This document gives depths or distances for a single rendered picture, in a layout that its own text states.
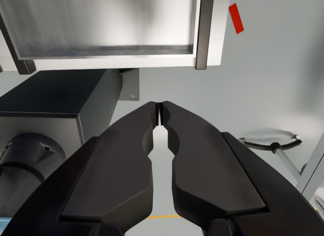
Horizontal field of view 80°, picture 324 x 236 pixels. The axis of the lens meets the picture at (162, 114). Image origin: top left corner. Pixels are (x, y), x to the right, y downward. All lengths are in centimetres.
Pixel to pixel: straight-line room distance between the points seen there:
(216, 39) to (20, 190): 48
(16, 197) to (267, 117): 153
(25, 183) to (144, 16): 42
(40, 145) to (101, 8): 38
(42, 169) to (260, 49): 127
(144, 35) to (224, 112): 123
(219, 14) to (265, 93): 124
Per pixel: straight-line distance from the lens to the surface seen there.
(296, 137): 191
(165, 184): 193
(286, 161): 161
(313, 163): 138
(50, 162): 58
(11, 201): 51
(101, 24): 34
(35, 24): 37
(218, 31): 35
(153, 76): 129
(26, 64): 38
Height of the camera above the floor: 121
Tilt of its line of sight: 58 degrees down
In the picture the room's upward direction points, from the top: 176 degrees clockwise
